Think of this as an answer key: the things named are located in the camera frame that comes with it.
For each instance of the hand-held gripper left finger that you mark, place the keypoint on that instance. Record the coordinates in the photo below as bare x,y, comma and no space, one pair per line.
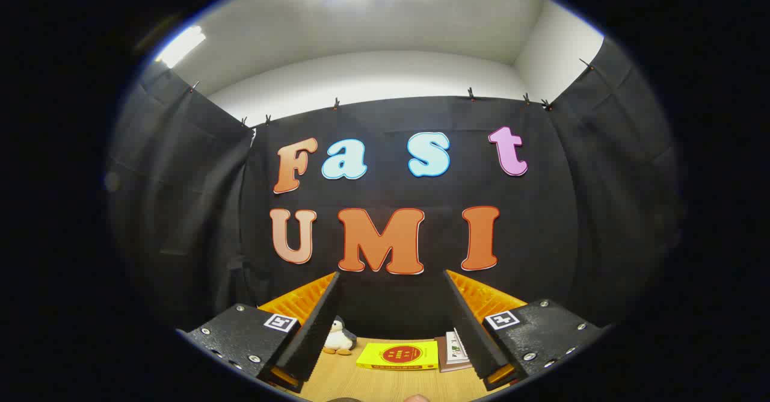
316,330

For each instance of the yellow book with red circle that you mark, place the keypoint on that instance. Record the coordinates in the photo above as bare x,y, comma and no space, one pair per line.
397,355

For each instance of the ceiling light panel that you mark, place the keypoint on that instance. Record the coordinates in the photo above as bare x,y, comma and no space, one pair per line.
180,46

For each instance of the penguin plush toy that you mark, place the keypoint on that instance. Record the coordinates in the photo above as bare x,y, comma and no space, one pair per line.
338,337

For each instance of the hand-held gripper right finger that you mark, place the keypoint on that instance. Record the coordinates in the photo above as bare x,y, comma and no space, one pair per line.
469,330

